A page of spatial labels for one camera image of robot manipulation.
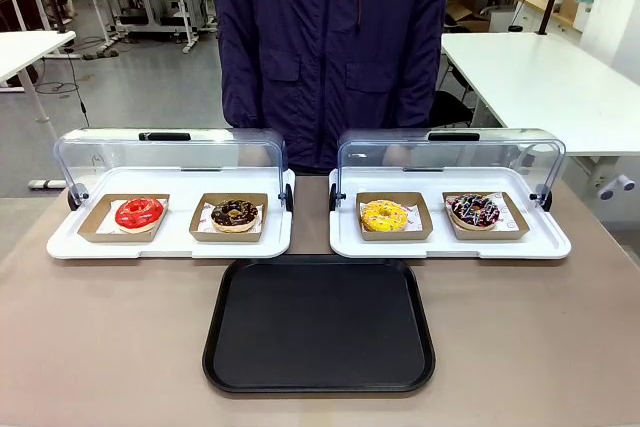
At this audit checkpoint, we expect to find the large white table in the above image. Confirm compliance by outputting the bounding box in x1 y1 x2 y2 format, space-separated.
439 31 640 183

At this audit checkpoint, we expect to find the small white table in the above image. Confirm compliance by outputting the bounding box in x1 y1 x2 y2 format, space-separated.
0 29 78 191

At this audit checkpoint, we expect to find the red glazed donut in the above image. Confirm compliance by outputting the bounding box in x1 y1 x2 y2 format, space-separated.
114 196 167 235

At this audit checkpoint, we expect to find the brown cardboard donut tray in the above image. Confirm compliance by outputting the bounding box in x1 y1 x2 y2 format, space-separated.
188 191 270 244
355 190 433 242
76 192 172 244

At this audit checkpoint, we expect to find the chocolate glazed donut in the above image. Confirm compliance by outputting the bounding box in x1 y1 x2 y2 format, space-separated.
210 199 262 234

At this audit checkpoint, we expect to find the clear display case lid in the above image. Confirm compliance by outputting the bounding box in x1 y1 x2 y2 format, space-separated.
52 127 295 213
328 127 568 213

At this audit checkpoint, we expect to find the dark donut with colourful sprinkles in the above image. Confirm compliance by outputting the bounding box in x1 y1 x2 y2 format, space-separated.
449 192 502 233

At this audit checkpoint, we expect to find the white display case base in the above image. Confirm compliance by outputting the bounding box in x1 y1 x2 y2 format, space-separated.
328 166 573 261
45 166 296 261

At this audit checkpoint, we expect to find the black office chair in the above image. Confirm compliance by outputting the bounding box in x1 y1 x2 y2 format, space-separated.
430 90 474 129

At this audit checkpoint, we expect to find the black plastic serving tray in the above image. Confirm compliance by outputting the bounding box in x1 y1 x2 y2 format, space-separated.
201 257 437 395

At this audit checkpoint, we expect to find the yellow sprinkled donut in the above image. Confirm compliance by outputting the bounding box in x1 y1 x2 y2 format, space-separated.
360 199 410 233

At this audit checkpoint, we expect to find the flat open cardboard box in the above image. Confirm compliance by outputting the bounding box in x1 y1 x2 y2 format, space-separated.
445 0 492 34

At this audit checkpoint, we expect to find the white round-ended clamp device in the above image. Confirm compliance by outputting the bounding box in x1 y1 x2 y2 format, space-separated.
596 173 637 201

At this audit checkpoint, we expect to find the person in navy jacket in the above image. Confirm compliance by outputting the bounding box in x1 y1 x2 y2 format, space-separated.
207 0 452 174

